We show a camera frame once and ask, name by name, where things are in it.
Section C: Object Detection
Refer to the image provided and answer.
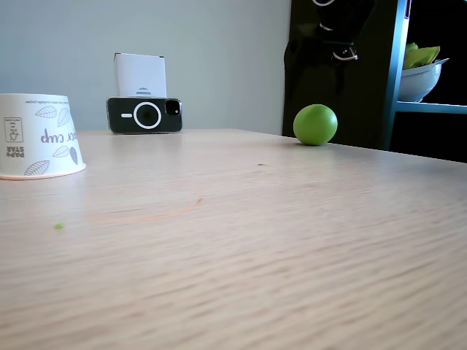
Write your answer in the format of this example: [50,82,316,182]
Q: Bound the green foam ball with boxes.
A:
[293,104,339,147]

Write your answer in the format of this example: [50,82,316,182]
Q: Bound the white leaf-print paper cup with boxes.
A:
[0,93,88,181]

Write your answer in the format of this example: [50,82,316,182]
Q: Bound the white cardboard box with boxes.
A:
[113,52,168,98]

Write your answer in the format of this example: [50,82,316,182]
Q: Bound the white bowl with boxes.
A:
[397,58,450,104]

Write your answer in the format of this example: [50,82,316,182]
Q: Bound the green items in bowl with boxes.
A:
[403,42,441,71]

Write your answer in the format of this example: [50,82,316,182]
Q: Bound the black smartphone with ring case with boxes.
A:
[106,96,183,135]

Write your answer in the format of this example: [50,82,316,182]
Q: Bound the blue metal shelf frame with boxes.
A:
[382,0,467,152]

